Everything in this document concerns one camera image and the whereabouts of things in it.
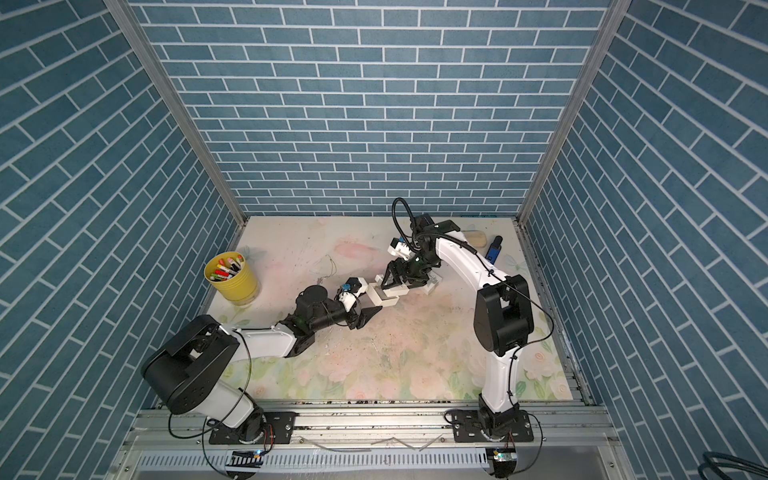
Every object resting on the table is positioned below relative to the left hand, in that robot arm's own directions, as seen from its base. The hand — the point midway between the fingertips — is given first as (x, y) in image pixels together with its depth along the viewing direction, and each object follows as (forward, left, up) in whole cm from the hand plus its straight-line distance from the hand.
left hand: (380, 301), depth 84 cm
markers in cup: (+11, +48, -1) cm, 49 cm away
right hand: (+4, -5, +2) cm, 6 cm away
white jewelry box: (-1, -1, +3) cm, 4 cm away
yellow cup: (+6, +42, -3) cm, 43 cm away
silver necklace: (+19, +24, -13) cm, 33 cm away
